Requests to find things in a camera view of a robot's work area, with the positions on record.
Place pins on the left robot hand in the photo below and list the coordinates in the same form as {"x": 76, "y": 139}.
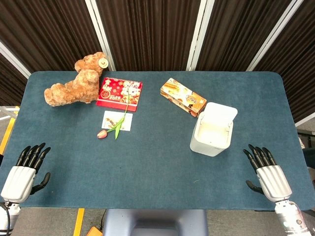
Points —
{"x": 18, "y": 180}

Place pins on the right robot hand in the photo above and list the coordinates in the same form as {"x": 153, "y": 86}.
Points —
{"x": 273, "y": 180}

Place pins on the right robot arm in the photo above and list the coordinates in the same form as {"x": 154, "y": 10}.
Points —
{"x": 292, "y": 217}

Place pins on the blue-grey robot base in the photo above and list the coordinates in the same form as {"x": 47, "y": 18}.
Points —
{"x": 155, "y": 222}

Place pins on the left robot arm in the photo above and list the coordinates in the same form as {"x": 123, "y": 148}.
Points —
{"x": 7, "y": 215}

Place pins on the white open-lid container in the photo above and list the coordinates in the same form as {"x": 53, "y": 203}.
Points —
{"x": 210, "y": 136}

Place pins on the white plastic container lid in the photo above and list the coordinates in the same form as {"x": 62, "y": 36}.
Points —
{"x": 220, "y": 114}

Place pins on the orange floor device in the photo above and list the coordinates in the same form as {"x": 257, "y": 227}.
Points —
{"x": 94, "y": 231}

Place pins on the brown teddy bear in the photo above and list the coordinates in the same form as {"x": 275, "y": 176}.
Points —
{"x": 76, "y": 81}

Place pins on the artificial pink tulip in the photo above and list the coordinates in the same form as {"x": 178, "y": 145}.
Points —
{"x": 118, "y": 123}

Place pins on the white picture card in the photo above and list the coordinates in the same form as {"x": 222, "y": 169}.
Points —
{"x": 117, "y": 121}

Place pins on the orange snack box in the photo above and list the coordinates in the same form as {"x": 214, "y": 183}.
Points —
{"x": 183, "y": 97}

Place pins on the blue table mat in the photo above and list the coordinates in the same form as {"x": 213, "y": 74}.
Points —
{"x": 152, "y": 152}

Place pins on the red desk calendar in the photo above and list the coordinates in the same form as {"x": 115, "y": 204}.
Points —
{"x": 119, "y": 94}

